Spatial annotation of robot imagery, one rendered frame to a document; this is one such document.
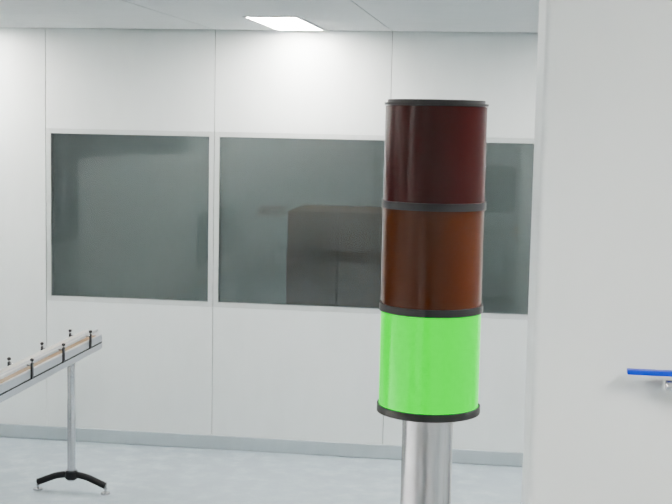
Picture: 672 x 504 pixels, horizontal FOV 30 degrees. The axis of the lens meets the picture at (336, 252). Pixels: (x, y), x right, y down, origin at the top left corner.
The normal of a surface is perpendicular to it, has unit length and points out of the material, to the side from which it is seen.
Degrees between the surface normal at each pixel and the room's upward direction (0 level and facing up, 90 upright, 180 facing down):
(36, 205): 90
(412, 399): 90
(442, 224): 90
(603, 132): 90
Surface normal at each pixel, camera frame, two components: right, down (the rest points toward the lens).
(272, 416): -0.15, 0.10
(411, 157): -0.51, 0.08
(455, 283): 0.40, 0.11
